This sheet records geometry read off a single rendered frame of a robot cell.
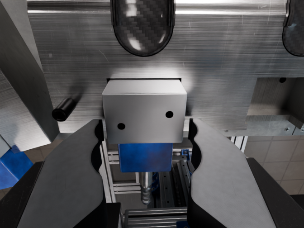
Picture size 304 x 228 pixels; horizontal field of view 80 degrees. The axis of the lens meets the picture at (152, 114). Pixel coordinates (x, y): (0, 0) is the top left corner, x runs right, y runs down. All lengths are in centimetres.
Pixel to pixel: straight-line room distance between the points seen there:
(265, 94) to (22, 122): 23
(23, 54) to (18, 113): 6
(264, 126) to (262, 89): 12
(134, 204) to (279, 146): 110
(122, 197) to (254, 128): 112
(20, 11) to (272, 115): 26
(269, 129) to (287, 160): 144
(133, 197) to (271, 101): 119
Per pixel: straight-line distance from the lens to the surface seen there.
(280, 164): 174
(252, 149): 152
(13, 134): 24
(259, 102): 20
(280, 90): 20
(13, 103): 22
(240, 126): 17
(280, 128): 32
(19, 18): 25
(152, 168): 16
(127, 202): 136
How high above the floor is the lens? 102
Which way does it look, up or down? 62 degrees down
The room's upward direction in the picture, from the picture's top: 175 degrees clockwise
